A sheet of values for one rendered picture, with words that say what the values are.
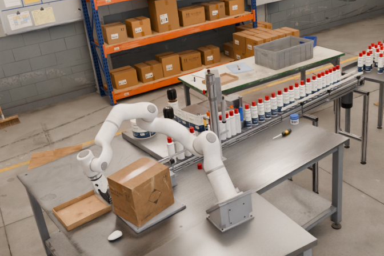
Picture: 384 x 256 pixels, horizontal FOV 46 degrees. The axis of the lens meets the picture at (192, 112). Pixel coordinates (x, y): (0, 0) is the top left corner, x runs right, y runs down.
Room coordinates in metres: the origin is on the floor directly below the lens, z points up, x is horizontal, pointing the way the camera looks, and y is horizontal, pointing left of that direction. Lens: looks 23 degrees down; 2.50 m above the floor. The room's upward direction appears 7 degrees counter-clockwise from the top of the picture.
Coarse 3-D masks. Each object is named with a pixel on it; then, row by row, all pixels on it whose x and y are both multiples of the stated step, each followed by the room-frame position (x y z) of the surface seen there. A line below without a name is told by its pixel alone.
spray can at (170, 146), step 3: (168, 138) 2.85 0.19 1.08; (171, 138) 2.86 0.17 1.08; (168, 141) 2.85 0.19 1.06; (171, 141) 2.86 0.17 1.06; (168, 144) 2.85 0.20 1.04; (171, 144) 2.85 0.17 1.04; (168, 147) 2.85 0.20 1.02; (171, 147) 2.84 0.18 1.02; (168, 150) 2.85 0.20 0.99; (171, 150) 2.84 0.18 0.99; (174, 150) 2.86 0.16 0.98; (168, 153) 2.86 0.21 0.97; (171, 153) 2.84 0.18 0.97; (174, 153) 2.85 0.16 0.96
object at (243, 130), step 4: (268, 120) 3.38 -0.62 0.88; (260, 124) 3.32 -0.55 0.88; (244, 128) 3.28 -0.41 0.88; (252, 128) 3.27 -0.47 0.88; (244, 132) 3.21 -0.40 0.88; (232, 136) 3.17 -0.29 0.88; (236, 136) 3.16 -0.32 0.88; (228, 140) 3.11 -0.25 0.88; (192, 156) 2.93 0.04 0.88; (176, 160) 2.89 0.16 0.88; (180, 160) 2.89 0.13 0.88; (184, 160) 2.88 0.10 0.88; (164, 164) 2.86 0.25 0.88; (168, 164) 2.85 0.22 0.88; (176, 164) 2.84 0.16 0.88
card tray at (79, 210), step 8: (88, 192) 2.63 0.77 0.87; (72, 200) 2.56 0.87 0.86; (80, 200) 2.59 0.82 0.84; (88, 200) 2.58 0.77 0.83; (96, 200) 2.57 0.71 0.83; (56, 208) 2.50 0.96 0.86; (64, 208) 2.52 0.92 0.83; (72, 208) 2.51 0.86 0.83; (80, 208) 2.50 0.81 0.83; (88, 208) 2.48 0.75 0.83; (96, 208) 2.47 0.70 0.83; (104, 208) 2.41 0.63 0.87; (56, 216) 2.44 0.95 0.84; (64, 216) 2.43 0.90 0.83; (72, 216) 2.42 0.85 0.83; (80, 216) 2.41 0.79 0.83; (88, 216) 2.35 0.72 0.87; (96, 216) 2.38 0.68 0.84; (64, 224) 2.31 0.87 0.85; (72, 224) 2.29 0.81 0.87; (80, 224) 2.31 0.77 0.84
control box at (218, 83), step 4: (212, 72) 3.03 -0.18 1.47; (216, 72) 3.02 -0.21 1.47; (216, 76) 2.94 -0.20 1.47; (216, 80) 2.92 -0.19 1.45; (220, 80) 2.92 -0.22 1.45; (216, 84) 2.92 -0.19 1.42; (220, 84) 2.92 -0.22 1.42; (216, 88) 2.92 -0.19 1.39; (220, 88) 2.92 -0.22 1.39; (216, 92) 2.92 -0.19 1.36; (220, 92) 2.92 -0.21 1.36; (220, 96) 2.92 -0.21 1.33; (208, 100) 2.93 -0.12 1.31; (220, 100) 2.92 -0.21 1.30
